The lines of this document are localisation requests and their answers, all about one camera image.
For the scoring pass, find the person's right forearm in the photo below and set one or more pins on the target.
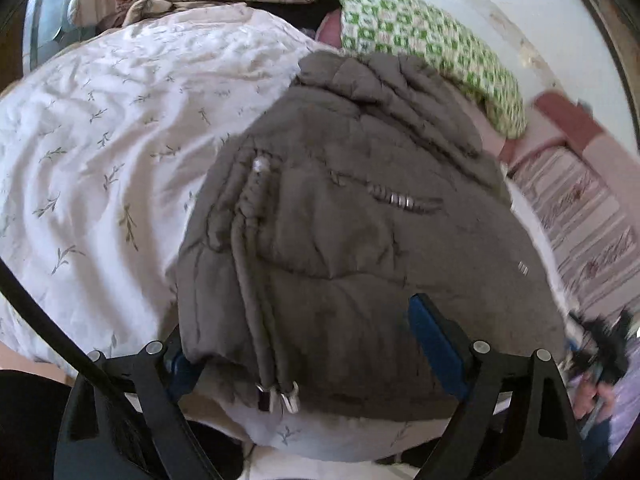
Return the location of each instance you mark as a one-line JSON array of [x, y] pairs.
[[597, 445]]

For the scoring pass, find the white leaf print duvet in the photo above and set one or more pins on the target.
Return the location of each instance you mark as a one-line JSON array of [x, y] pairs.
[[100, 135]]

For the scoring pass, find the grey puffer jacket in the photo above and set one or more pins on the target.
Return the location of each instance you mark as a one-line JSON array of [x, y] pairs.
[[350, 240]]

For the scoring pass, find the brown patterned cloth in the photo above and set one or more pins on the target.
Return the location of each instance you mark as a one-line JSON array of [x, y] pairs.
[[155, 6]]

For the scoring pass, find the dusty pink blanket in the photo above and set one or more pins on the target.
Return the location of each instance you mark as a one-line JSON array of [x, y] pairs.
[[575, 120]]

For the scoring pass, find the person's dark clothing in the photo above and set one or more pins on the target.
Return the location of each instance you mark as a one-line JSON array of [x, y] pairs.
[[25, 425]]

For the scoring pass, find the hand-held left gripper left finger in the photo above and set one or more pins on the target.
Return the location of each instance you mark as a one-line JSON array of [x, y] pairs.
[[182, 372]]

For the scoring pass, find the green patterned blanket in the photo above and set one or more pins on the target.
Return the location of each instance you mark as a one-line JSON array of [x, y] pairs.
[[425, 35]]

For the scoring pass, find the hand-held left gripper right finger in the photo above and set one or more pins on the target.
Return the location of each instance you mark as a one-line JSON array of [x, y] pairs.
[[440, 350]]

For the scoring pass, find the striped pink bed sheet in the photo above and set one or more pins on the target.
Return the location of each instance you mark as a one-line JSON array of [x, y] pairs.
[[585, 210]]

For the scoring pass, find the person's right hand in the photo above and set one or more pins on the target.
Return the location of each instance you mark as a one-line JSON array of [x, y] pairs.
[[595, 400]]

